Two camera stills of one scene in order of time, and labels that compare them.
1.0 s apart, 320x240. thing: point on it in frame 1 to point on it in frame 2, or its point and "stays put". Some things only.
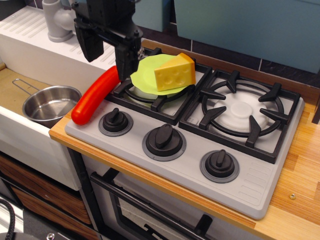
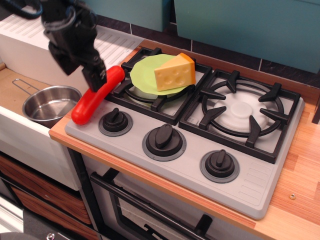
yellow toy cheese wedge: (179, 72) stays put
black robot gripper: (96, 21) to (72, 41)
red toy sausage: (93, 94) stays put
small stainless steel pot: (48, 105) stays put
